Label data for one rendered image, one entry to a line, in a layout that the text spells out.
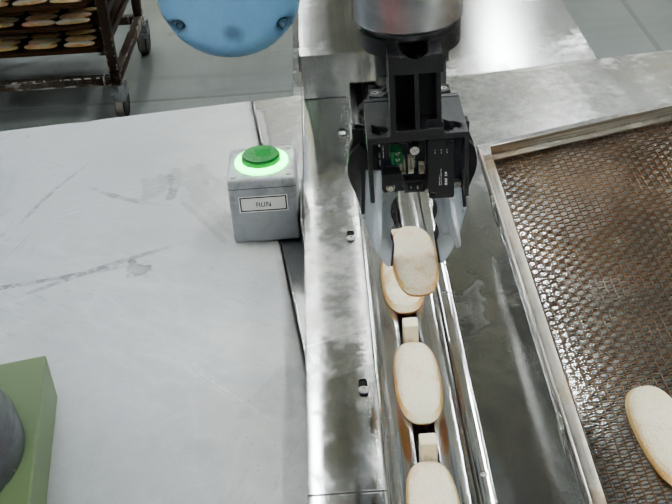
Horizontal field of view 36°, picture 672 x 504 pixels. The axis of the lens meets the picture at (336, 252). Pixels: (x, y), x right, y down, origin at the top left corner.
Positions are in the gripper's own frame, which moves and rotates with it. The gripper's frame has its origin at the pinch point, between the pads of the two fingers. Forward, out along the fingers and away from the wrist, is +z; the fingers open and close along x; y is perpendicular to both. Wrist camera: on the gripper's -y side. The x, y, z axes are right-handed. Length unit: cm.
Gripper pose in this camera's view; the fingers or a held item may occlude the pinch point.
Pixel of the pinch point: (414, 244)
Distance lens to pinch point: 84.8
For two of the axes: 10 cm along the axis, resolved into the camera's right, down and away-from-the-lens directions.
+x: 10.0, -0.7, -0.2
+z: 0.7, 8.3, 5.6
